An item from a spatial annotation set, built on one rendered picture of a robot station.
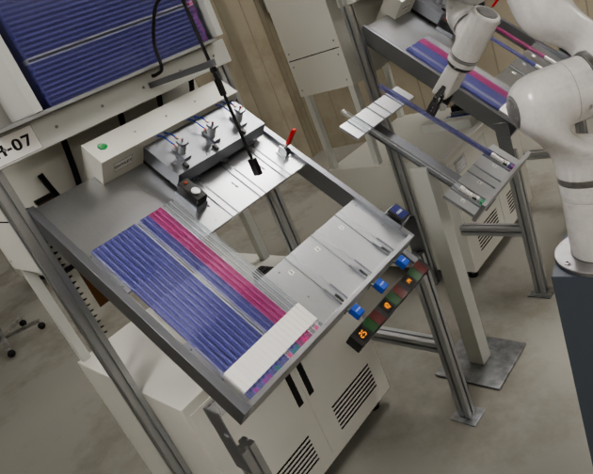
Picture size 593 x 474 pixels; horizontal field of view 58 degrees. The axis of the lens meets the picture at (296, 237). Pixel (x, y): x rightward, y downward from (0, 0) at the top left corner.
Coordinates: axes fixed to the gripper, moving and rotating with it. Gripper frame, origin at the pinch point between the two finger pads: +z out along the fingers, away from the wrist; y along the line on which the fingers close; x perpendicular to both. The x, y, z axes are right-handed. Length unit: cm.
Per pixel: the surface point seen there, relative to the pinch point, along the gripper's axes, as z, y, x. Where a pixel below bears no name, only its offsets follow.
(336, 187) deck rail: 14.2, 41.0, -5.9
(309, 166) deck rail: 14.0, 40.9, -16.3
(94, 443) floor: 171, 109, -44
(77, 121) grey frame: 1, 88, -57
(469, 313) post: 53, 14, 47
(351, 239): 14, 53, 9
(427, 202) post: 22.5, 14.0, 14.8
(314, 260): 14, 67, 6
